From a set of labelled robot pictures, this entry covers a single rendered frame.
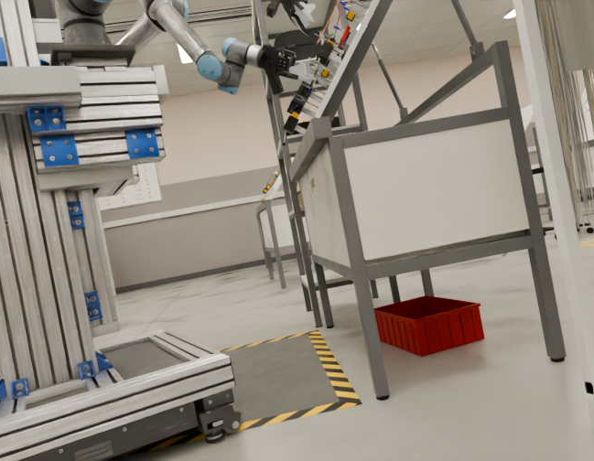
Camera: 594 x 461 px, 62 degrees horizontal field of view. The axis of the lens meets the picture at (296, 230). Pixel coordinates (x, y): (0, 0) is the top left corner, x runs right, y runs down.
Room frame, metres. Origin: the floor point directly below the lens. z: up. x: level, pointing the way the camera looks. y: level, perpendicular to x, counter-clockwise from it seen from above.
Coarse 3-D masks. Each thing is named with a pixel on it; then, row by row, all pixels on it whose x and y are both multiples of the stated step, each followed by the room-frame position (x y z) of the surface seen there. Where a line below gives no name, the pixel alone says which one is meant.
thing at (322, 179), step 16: (320, 160) 1.72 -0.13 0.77; (320, 176) 1.79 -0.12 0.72; (320, 192) 1.87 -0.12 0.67; (336, 192) 1.52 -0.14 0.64; (320, 208) 1.95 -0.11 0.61; (336, 208) 1.58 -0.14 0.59; (320, 224) 2.05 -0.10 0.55; (336, 224) 1.64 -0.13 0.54; (336, 240) 1.70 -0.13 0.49; (336, 256) 1.78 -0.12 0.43
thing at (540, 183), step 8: (528, 112) 6.93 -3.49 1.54; (528, 120) 6.79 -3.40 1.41; (536, 136) 6.76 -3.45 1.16; (536, 144) 6.78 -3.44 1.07; (536, 176) 6.80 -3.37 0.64; (544, 176) 6.76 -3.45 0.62; (536, 184) 6.80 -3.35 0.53; (544, 184) 6.78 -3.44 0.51; (536, 192) 6.80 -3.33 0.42; (552, 216) 6.76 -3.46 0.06
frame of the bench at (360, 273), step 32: (384, 128) 1.49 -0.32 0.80; (416, 128) 1.49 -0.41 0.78; (448, 128) 1.50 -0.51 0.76; (512, 128) 1.51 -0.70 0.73; (352, 224) 1.48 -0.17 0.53; (352, 256) 1.47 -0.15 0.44; (416, 256) 1.51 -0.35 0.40; (448, 256) 1.50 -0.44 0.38; (480, 256) 1.50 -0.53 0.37; (544, 256) 1.52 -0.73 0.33; (320, 288) 2.61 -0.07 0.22; (544, 288) 1.51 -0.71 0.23; (544, 320) 1.53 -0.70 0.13; (384, 384) 1.48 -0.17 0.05
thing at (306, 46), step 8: (288, 32) 2.78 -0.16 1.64; (296, 32) 2.79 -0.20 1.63; (312, 32) 2.80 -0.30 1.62; (280, 40) 2.78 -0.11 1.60; (288, 40) 2.78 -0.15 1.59; (296, 40) 2.79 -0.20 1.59; (304, 40) 2.79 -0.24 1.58; (312, 40) 2.80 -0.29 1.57; (320, 40) 2.81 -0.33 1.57; (296, 48) 2.79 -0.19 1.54; (304, 48) 2.79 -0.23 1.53; (312, 48) 2.79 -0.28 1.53; (304, 56) 2.79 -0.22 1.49; (312, 56) 2.79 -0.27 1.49
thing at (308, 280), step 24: (264, 0) 2.71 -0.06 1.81; (312, 0) 2.88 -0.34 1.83; (336, 0) 2.88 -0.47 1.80; (264, 24) 2.70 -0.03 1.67; (288, 24) 3.15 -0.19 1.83; (312, 24) 3.22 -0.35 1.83; (264, 72) 3.24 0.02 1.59; (288, 96) 3.28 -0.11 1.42; (360, 96) 2.73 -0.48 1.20; (360, 120) 2.73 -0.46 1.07; (288, 144) 2.88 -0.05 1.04; (288, 168) 2.70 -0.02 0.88; (288, 192) 3.25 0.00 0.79; (288, 216) 3.26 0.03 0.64; (312, 288) 2.70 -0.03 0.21
